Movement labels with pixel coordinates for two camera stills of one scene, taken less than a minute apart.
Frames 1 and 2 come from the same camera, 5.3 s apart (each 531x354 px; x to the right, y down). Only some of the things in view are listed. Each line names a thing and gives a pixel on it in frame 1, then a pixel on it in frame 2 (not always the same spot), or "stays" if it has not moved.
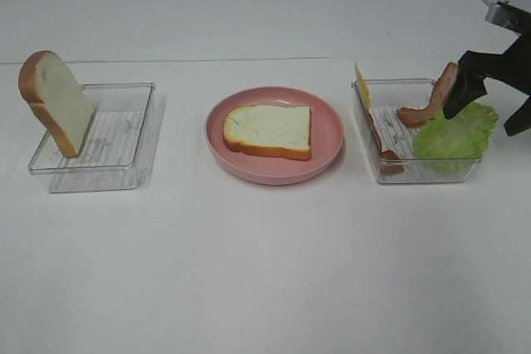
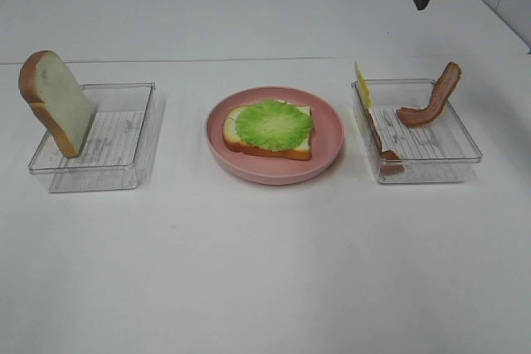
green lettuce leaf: (458, 143) -> (275, 125)
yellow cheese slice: (363, 87) stays
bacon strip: (391, 164) stays
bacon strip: (441, 89) stays
